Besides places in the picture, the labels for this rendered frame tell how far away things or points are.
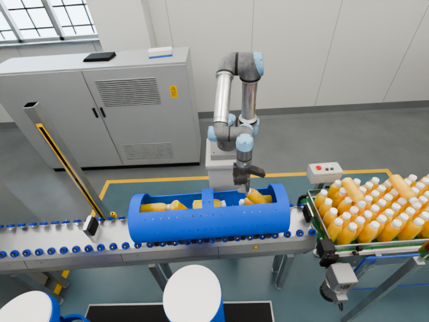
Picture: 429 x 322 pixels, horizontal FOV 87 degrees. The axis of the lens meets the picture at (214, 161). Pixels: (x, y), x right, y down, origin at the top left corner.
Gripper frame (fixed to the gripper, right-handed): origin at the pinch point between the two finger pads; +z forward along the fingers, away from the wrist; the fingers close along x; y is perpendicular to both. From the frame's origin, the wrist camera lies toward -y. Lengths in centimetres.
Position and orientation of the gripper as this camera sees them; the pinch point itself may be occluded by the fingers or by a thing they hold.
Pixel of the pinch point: (246, 190)
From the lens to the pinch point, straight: 125.8
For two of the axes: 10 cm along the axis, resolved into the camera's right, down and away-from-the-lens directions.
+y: -10.0, 0.7, 0.1
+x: 0.5, 6.7, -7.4
